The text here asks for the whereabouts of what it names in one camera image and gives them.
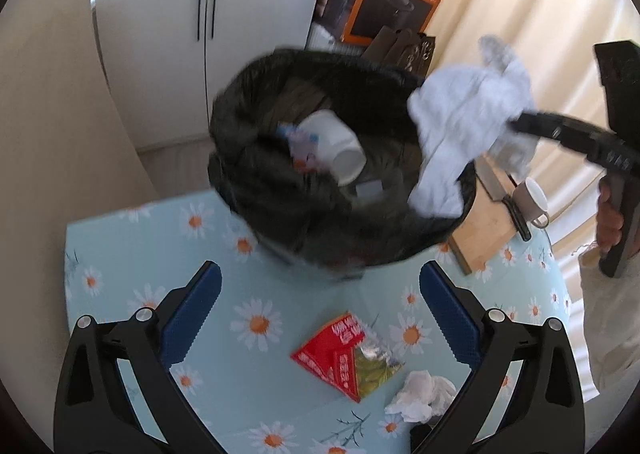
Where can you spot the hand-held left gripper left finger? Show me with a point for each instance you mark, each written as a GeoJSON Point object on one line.
{"type": "Point", "coordinates": [195, 314]}

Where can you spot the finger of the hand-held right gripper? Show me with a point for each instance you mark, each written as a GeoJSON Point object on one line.
{"type": "Point", "coordinates": [550, 126]}

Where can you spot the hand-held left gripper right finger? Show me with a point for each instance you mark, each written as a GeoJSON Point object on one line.
{"type": "Point", "coordinates": [450, 314]}

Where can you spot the white cartoon print mug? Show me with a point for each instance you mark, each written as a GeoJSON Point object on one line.
{"type": "Point", "coordinates": [527, 199]}

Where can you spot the white paper towel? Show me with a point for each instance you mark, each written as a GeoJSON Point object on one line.
{"type": "Point", "coordinates": [460, 124]}

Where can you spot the black bag lined bin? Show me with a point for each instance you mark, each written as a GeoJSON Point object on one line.
{"type": "Point", "coordinates": [280, 214]}

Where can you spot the white paper cup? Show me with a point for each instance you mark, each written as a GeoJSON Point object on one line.
{"type": "Point", "coordinates": [330, 139]}

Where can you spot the person's right hand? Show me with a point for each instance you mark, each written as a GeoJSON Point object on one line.
{"type": "Point", "coordinates": [610, 219]}

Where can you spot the kitchen knife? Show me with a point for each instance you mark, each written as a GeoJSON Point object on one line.
{"type": "Point", "coordinates": [495, 184]}

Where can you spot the blue daisy print tablecloth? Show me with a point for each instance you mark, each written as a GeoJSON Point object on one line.
{"type": "Point", "coordinates": [150, 244]}

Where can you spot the crumpled white tissue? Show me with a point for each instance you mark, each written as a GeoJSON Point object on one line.
{"type": "Point", "coordinates": [420, 394]}

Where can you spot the wooden cutting board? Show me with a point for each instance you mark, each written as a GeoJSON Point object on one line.
{"type": "Point", "coordinates": [485, 229]}

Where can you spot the red snack packet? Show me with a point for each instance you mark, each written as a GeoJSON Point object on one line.
{"type": "Point", "coordinates": [330, 354]}

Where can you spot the person's light clothing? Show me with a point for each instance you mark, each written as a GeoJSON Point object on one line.
{"type": "Point", "coordinates": [605, 324]}

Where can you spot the brown paper bag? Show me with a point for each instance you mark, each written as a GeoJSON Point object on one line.
{"type": "Point", "coordinates": [395, 46]}

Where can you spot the white refrigerator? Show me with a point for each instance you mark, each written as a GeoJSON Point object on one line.
{"type": "Point", "coordinates": [150, 34]}

